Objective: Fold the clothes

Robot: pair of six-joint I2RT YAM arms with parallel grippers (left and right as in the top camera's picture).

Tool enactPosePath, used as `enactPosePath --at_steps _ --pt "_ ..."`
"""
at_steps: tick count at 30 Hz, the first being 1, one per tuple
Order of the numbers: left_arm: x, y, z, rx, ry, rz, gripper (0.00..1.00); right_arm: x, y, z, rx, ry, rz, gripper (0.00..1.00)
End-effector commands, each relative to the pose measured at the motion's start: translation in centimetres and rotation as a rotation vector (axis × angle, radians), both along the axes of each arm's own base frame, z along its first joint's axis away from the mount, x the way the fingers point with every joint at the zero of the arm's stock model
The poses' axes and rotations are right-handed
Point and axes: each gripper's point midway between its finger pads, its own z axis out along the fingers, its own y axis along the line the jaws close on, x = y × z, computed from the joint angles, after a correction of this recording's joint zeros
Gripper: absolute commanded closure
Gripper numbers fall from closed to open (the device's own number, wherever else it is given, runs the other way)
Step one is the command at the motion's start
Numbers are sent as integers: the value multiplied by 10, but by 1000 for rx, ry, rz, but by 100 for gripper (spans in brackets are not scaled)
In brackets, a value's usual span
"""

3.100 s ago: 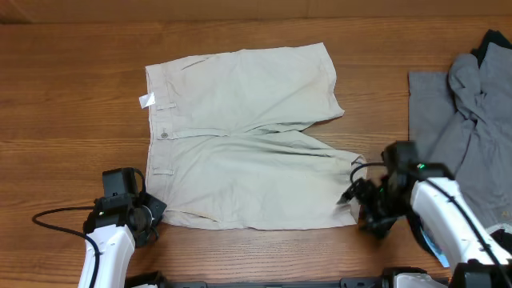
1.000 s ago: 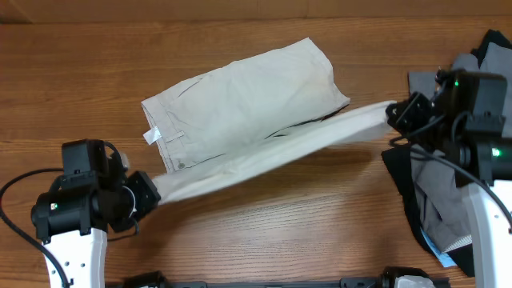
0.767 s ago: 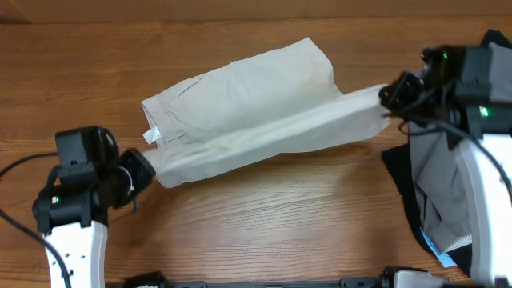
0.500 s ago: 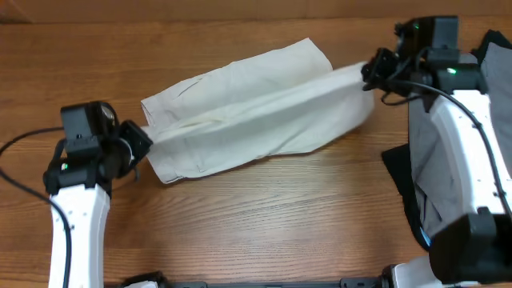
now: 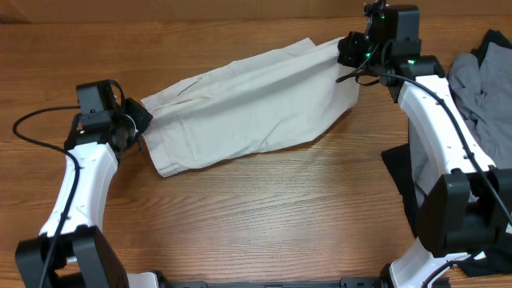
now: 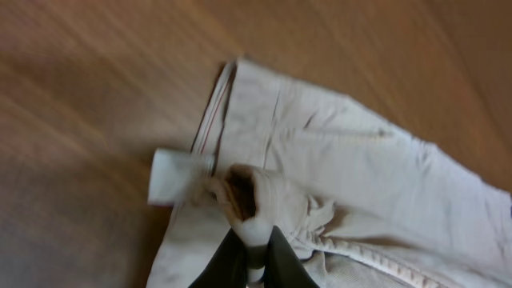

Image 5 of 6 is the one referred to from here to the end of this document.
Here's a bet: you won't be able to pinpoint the beige shorts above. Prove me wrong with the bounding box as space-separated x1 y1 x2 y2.
142 38 359 178

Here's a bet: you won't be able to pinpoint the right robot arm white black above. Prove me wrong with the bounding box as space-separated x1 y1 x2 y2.
338 0 511 288

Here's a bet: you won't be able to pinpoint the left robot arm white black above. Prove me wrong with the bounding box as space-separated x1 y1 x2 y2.
15 80 165 288

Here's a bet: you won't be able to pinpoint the grey garment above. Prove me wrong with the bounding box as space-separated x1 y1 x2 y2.
407 42 512 209

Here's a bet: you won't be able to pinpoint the black garment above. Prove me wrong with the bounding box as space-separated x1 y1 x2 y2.
381 30 511 278

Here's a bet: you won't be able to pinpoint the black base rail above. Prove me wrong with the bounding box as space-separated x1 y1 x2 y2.
155 270 393 288

